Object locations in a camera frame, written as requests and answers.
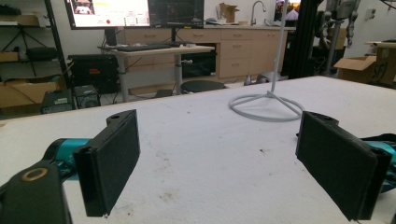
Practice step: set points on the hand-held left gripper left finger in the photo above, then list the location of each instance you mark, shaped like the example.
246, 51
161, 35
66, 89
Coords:
107, 165

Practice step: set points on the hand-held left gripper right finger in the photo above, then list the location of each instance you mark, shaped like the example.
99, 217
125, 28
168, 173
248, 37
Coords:
336, 165

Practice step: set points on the small black computer with fan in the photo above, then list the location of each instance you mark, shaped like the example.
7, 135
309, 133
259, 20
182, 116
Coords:
87, 98

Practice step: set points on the flat black device box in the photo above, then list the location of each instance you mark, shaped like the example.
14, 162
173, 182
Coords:
57, 101

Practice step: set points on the large black equipment case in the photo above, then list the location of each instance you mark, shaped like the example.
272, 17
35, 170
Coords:
93, 73

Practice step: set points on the long flat cardboard box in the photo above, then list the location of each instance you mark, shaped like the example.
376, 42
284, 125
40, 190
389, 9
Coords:
28, 91

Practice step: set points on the tall printed cardboard box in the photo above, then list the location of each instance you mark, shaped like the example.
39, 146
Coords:
386, 65

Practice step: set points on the black keyboard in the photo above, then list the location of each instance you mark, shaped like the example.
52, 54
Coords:
140, 47

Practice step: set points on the black round stool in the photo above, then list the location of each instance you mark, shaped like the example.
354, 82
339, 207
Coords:
202, 86

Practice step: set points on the black bag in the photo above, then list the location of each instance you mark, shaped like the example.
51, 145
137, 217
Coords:
42, 53

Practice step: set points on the light wooden standing desk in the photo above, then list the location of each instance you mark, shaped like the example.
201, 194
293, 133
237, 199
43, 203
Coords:
174, 50

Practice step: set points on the black metal shelf rack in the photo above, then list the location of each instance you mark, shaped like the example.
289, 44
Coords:
57, 40

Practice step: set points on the light wooden cabinet counter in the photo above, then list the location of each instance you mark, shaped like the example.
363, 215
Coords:
236, 49

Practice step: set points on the monitor with bright screen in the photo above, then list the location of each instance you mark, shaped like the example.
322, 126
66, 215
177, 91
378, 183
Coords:
118, 12

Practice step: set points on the black tripod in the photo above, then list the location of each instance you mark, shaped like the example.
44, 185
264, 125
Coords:
23, 34

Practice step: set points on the small background monitor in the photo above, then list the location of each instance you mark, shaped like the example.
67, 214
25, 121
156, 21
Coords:
291, 14

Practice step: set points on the monitor with dark screen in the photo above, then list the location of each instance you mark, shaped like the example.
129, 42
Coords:
176, 12

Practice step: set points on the metal faucet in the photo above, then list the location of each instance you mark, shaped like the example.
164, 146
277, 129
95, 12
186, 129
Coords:
252, 14

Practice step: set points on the small open cardboard box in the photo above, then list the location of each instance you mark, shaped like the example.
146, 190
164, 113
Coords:
228, 12

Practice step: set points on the black aluminium frame post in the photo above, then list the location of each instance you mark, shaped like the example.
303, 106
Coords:
303, 40

